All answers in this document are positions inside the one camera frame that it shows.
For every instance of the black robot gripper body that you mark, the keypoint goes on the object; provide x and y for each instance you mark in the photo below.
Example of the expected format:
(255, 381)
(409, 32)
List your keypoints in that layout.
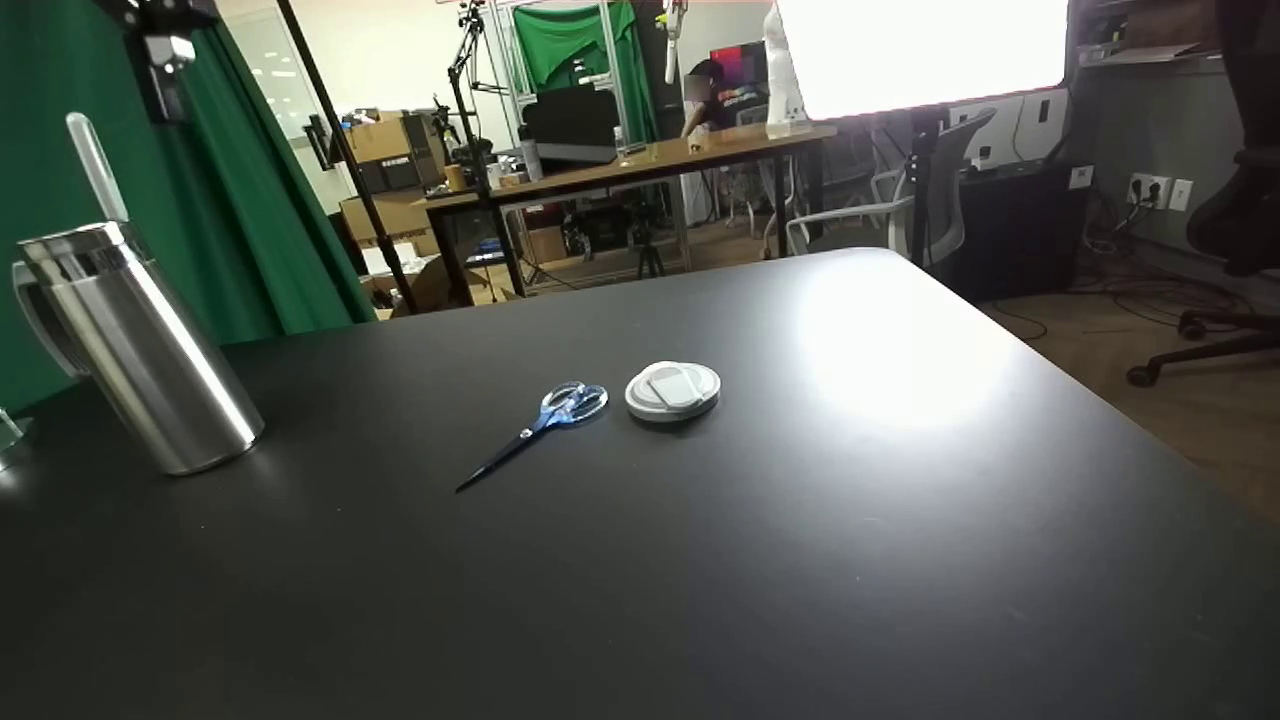
(164, 15)

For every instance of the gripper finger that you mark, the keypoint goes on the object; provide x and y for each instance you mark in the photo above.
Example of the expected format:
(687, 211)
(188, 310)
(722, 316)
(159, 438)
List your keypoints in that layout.
(170, 75)

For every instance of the large green curtain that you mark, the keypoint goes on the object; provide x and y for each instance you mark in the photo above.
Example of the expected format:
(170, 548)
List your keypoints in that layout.
(255, 202)

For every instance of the black slanted tripod pole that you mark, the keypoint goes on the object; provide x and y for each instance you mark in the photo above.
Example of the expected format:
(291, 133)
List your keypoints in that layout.
(343, 141)

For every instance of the cardboard box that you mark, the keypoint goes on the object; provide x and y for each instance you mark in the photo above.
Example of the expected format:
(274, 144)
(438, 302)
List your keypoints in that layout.
(380, 141)

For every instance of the small green backdrop cloth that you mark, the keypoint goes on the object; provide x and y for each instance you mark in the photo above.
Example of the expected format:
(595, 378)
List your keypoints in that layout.
(575, 44)

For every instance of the long wooden desk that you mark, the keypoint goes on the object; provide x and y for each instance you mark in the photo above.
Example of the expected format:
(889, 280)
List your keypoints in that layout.
(667, 158)

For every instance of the person in dark shirt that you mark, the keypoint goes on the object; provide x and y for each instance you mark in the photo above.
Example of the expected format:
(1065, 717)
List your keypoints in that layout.
(716, 98)

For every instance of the monitor with colourful screen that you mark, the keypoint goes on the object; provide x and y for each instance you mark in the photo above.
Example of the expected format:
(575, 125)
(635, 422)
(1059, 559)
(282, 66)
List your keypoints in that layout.
(747, 61)

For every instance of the bright softbox light panel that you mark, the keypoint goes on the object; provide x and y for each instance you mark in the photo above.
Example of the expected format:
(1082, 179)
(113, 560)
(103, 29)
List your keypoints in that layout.
(920, 55)

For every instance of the grey mesh office chair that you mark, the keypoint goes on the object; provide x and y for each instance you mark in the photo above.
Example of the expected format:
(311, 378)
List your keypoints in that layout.
(940, 186)

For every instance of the black cabinet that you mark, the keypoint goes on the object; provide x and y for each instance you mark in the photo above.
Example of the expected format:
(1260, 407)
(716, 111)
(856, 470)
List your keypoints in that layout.
(1021, 233)

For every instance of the black rolling office chair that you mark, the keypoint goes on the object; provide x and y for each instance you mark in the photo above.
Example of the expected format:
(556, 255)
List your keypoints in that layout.
(1242, 215)

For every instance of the white wall outlet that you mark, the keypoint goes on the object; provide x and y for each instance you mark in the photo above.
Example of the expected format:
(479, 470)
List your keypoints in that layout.
(1180, 194)
(1151, 191)

